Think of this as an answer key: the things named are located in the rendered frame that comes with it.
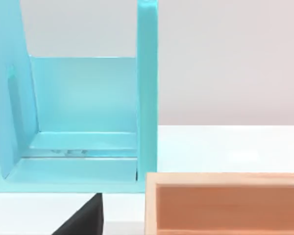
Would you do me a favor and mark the shallow salmon-coloured box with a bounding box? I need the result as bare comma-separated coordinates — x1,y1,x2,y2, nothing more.
144,172,294,235

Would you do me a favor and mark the light blue rack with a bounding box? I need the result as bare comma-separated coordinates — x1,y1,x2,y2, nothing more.
0,0,159,194

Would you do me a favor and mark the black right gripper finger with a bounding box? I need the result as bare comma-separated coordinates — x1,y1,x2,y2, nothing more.
51,192,105,235

